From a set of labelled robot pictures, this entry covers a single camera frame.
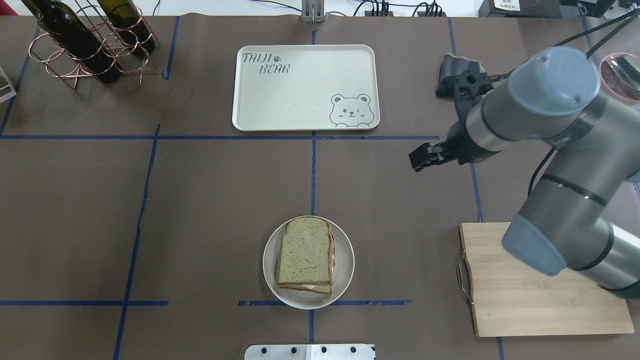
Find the bread slice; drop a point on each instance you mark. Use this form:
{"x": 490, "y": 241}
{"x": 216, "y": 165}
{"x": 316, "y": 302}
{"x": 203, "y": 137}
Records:
{"x": 325, "y": 290}
{"x": 304, "y": 254}

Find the aluminium frame post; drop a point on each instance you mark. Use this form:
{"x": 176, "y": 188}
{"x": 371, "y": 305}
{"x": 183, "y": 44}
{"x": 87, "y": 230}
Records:
{"x": 313, "y": 11}

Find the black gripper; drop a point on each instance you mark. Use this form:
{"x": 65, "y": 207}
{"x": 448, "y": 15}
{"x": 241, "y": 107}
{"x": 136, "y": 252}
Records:
{"x": 463, "y": 144}

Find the green wine bottle middle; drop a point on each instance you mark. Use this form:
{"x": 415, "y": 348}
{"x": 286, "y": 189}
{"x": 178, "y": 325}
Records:
{"x": 123, "y": 15}

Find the white wire cup rack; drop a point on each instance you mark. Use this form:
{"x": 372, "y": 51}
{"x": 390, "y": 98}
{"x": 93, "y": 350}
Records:
{"x": 7, "y": 89}

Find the bread slice on plate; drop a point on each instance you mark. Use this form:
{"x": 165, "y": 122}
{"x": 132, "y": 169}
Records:
{"x": 325, "y": 290}

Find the wooden cutting board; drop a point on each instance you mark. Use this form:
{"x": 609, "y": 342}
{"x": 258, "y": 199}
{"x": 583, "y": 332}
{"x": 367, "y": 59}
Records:
{"x": 508, "y": 298}

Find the green wine bottle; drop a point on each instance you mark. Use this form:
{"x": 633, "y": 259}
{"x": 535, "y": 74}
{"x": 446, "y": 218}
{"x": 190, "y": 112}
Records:
{"x": 68, "y": 31}
{"x": 123, "y": 15}

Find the black power strip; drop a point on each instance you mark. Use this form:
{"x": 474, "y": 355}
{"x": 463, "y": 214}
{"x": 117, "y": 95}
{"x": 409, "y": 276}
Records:
{"x": 383, "y": 8}

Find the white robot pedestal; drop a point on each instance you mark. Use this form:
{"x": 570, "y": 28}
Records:
{"x": 326, "y": 351}

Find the black computer box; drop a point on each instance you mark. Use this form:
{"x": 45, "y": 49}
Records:
{"x": 550, "y": 9}

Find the grey folded cloth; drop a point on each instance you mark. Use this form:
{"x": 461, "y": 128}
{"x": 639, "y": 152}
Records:
{"x": 451, "y": 66}

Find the pink bowl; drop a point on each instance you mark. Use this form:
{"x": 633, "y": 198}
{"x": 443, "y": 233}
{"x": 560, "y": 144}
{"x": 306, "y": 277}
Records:
{"x": 608, "y": 84}

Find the cream bear tray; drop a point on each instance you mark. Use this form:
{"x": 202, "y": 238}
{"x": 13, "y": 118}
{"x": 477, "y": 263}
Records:
{"x": 305, "y": 87}

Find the white round plate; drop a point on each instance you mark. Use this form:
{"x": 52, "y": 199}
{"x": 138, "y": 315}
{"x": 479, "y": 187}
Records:
{"x": 342, "y": 274}

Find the copper wire bottle rack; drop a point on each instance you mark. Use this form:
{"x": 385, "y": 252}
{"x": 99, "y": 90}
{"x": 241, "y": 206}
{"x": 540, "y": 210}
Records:
{"x": 101, "y": 40}

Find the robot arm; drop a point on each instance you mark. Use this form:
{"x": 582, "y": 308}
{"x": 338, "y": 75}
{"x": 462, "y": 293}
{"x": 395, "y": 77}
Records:
{"x": 555, "y": 95}

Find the green wine bottle front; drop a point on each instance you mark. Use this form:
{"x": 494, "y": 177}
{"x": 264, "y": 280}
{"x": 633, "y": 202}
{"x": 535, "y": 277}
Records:
{"x": 68, "y": 31}

